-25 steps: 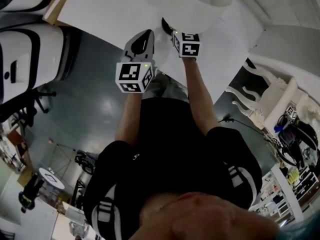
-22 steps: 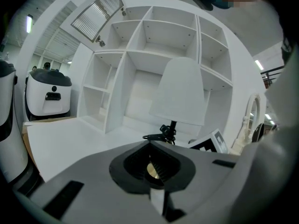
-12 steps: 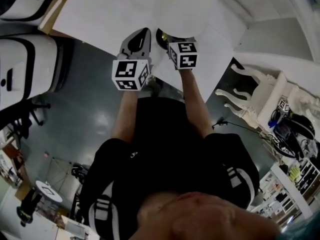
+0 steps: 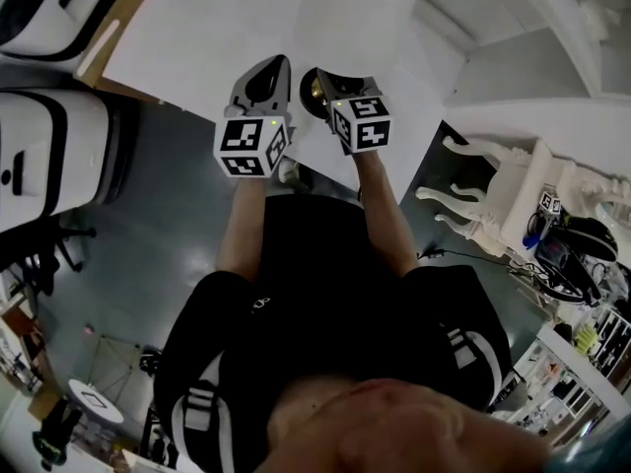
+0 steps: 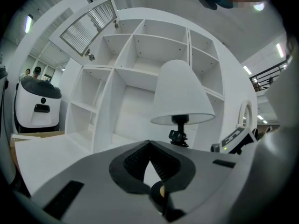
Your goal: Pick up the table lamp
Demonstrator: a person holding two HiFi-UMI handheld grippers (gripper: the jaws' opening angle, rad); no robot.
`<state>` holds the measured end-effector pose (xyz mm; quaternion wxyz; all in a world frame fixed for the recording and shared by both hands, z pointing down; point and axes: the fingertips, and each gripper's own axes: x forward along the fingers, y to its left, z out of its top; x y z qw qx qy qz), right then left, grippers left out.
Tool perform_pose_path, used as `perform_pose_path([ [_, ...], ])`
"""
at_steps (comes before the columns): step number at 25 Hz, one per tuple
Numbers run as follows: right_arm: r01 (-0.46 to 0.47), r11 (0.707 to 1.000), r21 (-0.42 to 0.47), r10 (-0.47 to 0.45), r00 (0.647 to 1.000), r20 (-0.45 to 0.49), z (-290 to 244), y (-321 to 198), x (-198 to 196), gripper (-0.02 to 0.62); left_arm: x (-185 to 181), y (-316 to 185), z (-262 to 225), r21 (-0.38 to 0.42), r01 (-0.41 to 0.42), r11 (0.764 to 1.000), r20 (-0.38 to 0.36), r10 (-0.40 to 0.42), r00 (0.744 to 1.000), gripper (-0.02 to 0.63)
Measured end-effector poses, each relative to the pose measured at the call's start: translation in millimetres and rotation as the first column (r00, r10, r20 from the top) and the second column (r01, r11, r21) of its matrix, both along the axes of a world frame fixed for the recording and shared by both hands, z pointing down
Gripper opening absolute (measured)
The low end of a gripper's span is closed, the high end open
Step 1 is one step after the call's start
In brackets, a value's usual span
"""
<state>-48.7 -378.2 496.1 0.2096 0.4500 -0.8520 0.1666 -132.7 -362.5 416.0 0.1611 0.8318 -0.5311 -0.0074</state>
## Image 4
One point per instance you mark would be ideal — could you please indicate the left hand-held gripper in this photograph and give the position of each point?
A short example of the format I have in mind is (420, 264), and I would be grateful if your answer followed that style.
(246, 138)

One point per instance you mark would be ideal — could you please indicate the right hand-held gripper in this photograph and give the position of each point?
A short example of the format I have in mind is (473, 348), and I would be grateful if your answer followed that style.
(367, 126)

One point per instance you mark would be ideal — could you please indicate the black and brass table lamp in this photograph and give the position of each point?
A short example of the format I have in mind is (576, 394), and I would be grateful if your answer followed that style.
(306, 91)

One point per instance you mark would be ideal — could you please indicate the person's right forearm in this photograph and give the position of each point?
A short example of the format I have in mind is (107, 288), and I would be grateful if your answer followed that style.
(384, 205)

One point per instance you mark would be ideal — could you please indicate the person's left forearm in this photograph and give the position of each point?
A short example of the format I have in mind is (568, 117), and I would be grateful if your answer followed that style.
(241, 229)

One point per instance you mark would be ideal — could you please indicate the person's white shoe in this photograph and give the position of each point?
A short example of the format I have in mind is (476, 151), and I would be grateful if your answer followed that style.
(288, 170)

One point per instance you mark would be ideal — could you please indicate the ornate white chair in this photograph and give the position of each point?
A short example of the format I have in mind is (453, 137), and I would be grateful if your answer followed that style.
(522, 190)

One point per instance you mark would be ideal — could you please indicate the pale wooden plank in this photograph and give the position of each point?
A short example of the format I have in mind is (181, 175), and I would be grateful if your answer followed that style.
(96, 49)

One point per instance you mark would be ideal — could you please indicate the person's black shirt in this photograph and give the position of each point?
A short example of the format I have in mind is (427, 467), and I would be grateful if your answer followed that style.
(345, 303)

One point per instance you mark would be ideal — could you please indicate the white and black machine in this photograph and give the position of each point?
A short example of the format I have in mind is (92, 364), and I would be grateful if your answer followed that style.
(49, 8)
(54, 151)

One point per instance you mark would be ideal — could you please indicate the black office chair base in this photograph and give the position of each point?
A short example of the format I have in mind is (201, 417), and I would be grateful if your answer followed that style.
(47, 249)

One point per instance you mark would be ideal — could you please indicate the black equipment bundle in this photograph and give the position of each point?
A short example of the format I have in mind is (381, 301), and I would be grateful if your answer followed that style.
(557, 264)

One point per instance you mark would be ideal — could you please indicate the black headset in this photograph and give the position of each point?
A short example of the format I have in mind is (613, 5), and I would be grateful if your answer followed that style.
(594, 237)

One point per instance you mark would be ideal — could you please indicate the black folding stand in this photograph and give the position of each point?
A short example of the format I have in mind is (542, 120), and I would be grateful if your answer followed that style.
(118, 362)

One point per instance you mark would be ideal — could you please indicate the person's face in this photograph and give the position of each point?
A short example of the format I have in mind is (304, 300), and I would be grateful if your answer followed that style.
(394, 426)

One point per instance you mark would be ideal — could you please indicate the small round white table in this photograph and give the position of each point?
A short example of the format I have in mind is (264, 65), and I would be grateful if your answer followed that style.
(96, 402)

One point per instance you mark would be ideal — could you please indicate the white storage shelf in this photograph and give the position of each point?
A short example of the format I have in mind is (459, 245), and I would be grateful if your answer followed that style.
(572, 377)

